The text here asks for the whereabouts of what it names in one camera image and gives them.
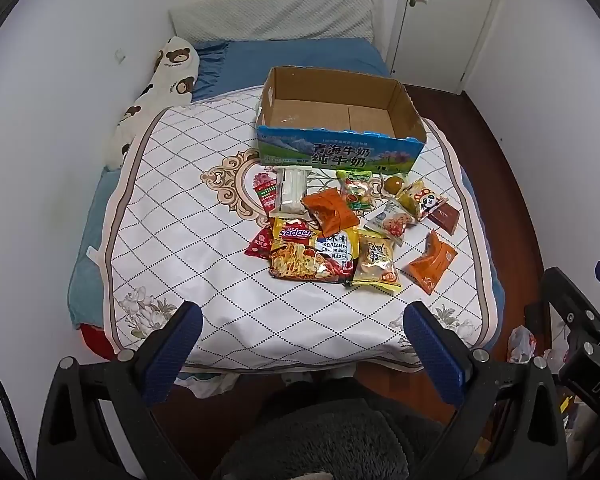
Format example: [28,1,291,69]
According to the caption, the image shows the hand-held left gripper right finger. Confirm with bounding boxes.
[402,301,568,480]

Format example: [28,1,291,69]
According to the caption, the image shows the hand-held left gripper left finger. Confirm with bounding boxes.
[36,301,203,480]

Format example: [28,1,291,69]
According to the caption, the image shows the orange snack packet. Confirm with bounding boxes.
[405,230,458,295]
[301,187,362,234]

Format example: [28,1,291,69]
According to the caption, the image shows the small red snack packet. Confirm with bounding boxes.
[245,225,275,260]

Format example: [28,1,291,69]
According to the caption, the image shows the white blue snack packet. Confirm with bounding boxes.
[365,199,416,246]

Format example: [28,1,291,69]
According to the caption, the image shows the panda print snack packet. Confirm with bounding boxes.
[410,183,448,221]

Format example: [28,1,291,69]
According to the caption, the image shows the instant noodle packet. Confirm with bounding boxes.
[268,216,359,285]

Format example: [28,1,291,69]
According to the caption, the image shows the red pink flower packet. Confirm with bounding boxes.
[252,172,281,218]

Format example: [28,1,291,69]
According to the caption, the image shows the clear white packet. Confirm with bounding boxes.
[275,166,311,217]

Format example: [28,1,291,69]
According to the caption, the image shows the printed cardboard box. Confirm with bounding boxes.
[256,66,427,170]

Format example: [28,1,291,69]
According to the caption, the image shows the white red plastic bag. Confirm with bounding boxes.
[507,325,538,363]

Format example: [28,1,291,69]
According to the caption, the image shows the red cloth under bed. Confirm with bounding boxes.
[80,325,116,361]

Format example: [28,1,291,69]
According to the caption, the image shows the white quilted floral blanket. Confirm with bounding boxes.
[101,85,498,373]

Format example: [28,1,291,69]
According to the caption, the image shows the grey fleece clothing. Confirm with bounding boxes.
[212,377,461,480]

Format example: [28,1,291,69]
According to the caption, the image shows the dark brown snack packet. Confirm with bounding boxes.
[427,203,461,235]

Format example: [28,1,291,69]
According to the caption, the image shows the bear print pillow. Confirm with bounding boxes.
[105,36,201,171]

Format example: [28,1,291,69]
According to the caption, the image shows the white door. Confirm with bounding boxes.
[392,0,511,93]

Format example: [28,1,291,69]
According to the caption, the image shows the white textured pillow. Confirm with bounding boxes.
[169,0,383,43]

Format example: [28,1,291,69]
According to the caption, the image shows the black cable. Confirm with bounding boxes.
[0,345,36,480]

